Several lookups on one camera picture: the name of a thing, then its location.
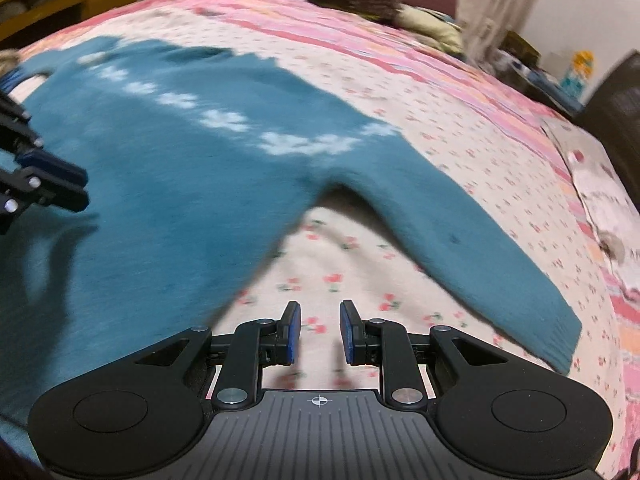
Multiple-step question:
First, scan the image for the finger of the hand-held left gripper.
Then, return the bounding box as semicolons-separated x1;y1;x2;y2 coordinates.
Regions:
0;89;46;150
0;151;91;235

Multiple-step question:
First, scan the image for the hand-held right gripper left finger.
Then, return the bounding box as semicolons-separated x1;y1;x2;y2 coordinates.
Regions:
134;301;302;409

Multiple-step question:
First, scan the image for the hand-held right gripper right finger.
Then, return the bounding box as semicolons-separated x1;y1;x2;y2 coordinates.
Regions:
339;300;507;409

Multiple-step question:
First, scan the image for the teal knitted sweater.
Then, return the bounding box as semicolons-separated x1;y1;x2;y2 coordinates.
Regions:
0;35;584;441

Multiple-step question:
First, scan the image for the cherry print bed sheet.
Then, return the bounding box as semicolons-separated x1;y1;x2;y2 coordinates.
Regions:
0;0;640;480

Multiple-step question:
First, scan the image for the grey floral pillow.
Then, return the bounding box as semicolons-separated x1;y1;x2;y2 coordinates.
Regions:
542;117;640;301

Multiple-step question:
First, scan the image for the yellow-green pillow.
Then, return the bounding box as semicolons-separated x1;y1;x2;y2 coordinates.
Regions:
395;5;466;57

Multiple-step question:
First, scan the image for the cluttered dark nightstand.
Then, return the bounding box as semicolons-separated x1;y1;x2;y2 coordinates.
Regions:
495;30;583;117

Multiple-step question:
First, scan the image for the colourful printed box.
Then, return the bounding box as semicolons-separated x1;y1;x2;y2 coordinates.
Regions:
560;50;596;96

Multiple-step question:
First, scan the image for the dark brown furniture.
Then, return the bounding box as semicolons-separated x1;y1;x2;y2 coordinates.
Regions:
572;50;640;211

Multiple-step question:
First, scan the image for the beige curtain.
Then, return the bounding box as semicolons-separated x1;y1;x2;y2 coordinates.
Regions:
457;0;538;61

